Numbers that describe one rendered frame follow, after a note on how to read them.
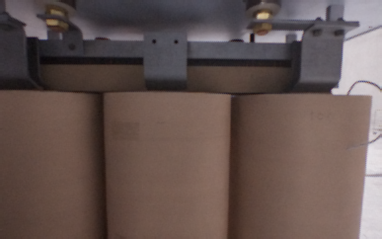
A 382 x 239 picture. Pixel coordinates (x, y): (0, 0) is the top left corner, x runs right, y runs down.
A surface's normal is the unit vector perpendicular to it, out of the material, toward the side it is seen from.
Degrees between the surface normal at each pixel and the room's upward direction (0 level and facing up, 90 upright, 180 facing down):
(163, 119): 90
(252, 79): 90
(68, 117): 90
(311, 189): 90
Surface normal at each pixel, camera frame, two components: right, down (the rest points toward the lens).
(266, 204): -0.58, 0.07
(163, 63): 0.02, 0.08
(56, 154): 0.53, 0.07
